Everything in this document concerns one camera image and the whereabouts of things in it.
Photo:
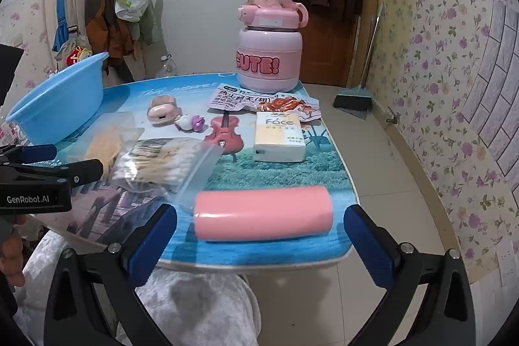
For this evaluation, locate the brass wall valve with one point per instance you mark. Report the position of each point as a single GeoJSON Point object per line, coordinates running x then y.
{"type": "Point", "coordinates": [392, 118]}

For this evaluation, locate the red and white plush toy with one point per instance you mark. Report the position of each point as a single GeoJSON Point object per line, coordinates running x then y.
{"type": "Point", "coordinates": [77, 56]}

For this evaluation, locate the person's left hand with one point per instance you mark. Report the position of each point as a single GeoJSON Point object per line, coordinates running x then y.
{"type": "Point", "coordinates": [12, 261]}

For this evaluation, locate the small pink earbud case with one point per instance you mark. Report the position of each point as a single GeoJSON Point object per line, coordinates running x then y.
{"type": "Point", "coordinates": [162, 113]}

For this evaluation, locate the pink water bottle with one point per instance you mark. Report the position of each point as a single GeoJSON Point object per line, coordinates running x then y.
{"type": "Point", "coordinates": [269, 54]}

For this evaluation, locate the clear bag of cotton swabs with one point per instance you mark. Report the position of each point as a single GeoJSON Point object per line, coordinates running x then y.
{"type": "Point", "coordinates": [158, 163]}

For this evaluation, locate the small white and purple toy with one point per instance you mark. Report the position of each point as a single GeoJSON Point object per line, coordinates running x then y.
{"type": "Point", "coordinates": [188, 123]}

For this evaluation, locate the clear plastic water bottle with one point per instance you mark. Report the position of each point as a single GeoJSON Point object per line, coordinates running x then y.
{"type": "Point", "coordinates": [166, 68]}

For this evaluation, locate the grey cloth bag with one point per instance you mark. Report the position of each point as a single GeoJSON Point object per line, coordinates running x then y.
{"type": "Point", "coordinates": [65, 46]}

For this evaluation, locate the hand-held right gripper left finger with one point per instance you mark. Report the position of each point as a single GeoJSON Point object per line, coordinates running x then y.
{"type": "Point", "coordinates": [152, 244]}

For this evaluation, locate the clear bag of yellow sticks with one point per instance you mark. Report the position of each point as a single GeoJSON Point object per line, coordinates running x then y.
{"type": "Point", "coordinates": [105, 143]}

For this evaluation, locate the brown and orange hanging jacket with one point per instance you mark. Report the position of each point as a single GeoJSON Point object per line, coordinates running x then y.
{"type": "Point", "coordinates": [97, 5]}

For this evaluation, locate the pink cylindrical roll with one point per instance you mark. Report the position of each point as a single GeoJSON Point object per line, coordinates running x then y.
{"type": "Point", "coordinates": [263, 212]}

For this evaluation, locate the white and yellow tissue pack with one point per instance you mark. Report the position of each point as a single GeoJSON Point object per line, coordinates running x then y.
{"type": "Point", "coordinates": [279, 135]}

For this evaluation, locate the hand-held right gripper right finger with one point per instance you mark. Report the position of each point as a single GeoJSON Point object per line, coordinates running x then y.
{"type": "Point", "coordinates": [371, 248]}

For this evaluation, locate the white and red snack packet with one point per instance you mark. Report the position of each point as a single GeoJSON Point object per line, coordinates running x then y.
{"type": "Point", "coordinates": [243, 98]}

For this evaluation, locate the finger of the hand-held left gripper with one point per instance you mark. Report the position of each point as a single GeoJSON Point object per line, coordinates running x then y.
{"type": "Point", "coordinates": [38, 153]}
{"type": "Point", "coordinates": [85, 169]}

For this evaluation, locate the light blue plastic basin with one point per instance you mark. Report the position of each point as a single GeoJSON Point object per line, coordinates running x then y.
{"type": "Point", "coordinates": [61, 98]}

